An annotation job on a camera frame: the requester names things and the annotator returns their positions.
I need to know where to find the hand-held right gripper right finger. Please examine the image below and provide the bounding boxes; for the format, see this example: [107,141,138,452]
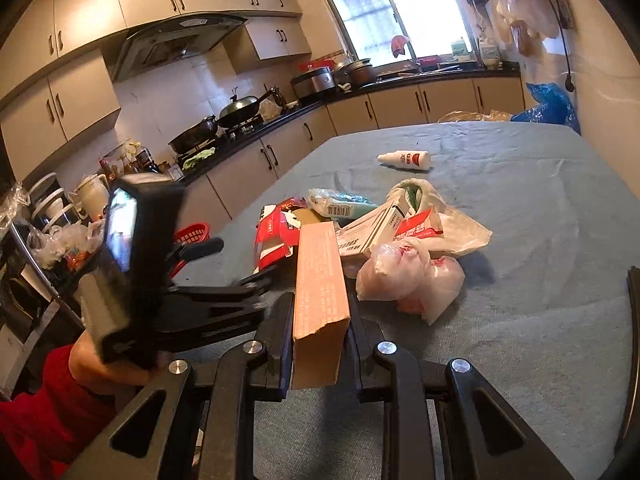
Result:
[347,290,576,480]

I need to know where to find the teal plastic packet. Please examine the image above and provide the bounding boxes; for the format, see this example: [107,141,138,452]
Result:
[306,187,379,220]

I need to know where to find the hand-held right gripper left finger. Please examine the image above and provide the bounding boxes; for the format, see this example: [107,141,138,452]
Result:
[60,291,297,480]

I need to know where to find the pink translucent plastic bag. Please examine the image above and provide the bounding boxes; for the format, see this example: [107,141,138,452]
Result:
[400,255,466,326]
[356,238,431,303]

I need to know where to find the blue plastic bag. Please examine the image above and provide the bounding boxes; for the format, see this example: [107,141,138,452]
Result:
[511,81,582,135]

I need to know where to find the wok with lid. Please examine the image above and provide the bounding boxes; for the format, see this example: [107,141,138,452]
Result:
[216,87,281,129]

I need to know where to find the green leafy vegetable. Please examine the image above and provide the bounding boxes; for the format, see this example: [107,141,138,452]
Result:
[182,146,217,171]

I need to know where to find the dish rack with bowls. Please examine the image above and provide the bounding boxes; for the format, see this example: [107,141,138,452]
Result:
[27,172,76,233]

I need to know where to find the black frying pan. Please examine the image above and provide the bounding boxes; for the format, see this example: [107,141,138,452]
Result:
[167,115,219,155]

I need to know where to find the long brown cardboard box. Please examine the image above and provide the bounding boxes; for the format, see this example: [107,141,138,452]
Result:
[291,221,351,391]

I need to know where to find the steel rice cooker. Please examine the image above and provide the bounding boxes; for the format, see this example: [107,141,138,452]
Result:
[291,66,337,99]

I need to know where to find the black gas stove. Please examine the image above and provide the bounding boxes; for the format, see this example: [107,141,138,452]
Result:
[172,114,266,163]

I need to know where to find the kitchen window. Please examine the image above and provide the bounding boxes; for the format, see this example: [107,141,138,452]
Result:
[302,0,473,61]

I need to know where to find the clear plastic bag with food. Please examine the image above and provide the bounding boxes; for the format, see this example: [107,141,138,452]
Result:
[27,222,103,271]

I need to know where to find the beige two-door wall cabinet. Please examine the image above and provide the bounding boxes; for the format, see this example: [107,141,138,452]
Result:
[0,50,122,181]
[224,19,313,75]

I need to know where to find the brown cooking pot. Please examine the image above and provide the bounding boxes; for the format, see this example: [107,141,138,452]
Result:
[348,66,378,87]

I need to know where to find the red snack bag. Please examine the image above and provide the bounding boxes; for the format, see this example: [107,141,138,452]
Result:
[254,196,313,276]

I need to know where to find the white bottle with red label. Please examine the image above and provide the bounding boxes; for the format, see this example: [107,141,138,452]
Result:
[377,150,432,172]

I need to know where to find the crumpled clear plastic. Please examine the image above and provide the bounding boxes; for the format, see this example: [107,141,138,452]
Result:
[0,182,31,231]

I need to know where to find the white medicine box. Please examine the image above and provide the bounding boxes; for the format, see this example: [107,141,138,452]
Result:
[335,199,406,260]

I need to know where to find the white knit glove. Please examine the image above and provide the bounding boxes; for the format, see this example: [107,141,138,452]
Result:
[387,177,448,216]

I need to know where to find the white electric kettle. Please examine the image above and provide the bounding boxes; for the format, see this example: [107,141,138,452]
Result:
[74,174,111,222]

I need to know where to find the steel pot with lid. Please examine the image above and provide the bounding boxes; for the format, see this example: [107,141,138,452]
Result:
[332,57,373,80]

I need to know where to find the yellowish plastic bag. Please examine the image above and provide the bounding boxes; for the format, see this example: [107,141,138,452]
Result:
[439,109,512,124]

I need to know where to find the red and white packet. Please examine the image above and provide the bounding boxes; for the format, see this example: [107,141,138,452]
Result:
[392,210,446,241]

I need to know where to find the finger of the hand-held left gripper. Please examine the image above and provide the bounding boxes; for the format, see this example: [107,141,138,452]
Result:
[170,237,224,278]
[161,264,283,356]

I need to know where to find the black cable with plug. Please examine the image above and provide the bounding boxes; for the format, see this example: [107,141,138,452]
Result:
[535,0,577,93]

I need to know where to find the black range hood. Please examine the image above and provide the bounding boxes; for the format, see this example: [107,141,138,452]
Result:
[111,12,248,82]

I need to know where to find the red plastic basket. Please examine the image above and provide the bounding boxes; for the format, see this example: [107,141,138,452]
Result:
[170,222,212,278]

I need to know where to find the beige base cabinets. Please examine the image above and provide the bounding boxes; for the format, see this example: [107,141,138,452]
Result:
[175,76,526,233]

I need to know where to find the group of condiment bottles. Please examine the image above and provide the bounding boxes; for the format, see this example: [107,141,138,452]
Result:
[97,140,173,181]

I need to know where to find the hanging plastic bags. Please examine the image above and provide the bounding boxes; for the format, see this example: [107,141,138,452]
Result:
[492,0,561,58]

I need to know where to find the person's left forearm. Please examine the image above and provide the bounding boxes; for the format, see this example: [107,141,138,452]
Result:
[0,332,156,480]

